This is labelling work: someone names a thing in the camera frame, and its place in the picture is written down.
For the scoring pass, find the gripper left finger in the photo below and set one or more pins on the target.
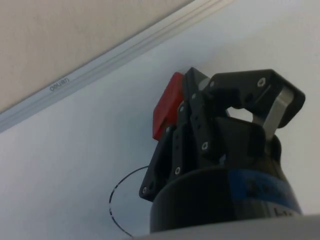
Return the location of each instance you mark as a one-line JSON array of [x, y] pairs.
[[180, 140]]

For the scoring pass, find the white whiteboard with grey frame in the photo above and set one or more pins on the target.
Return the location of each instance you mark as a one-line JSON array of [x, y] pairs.
[[62, 162]]

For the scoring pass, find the red cube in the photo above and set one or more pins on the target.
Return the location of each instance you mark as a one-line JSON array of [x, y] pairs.
[[167, 105]]

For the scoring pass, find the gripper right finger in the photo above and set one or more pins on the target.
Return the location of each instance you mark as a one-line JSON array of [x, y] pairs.
[[252, 85]]

